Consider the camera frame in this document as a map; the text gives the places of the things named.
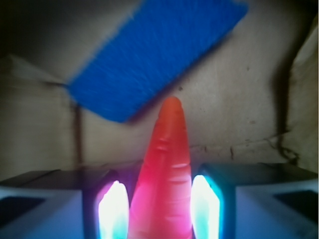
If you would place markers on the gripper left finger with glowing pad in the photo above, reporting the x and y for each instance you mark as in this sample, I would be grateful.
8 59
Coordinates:
57 204

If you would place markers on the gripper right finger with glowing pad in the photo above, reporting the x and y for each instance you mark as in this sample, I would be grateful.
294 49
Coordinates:
255 201

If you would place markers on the orange toy carrot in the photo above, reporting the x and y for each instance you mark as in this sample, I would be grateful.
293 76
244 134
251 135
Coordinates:
160 207

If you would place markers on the brown paper bag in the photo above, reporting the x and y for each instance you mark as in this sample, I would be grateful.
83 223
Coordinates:
235 98

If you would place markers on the blue sponge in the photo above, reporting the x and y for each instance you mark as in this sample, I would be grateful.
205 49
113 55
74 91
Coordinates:
163 39

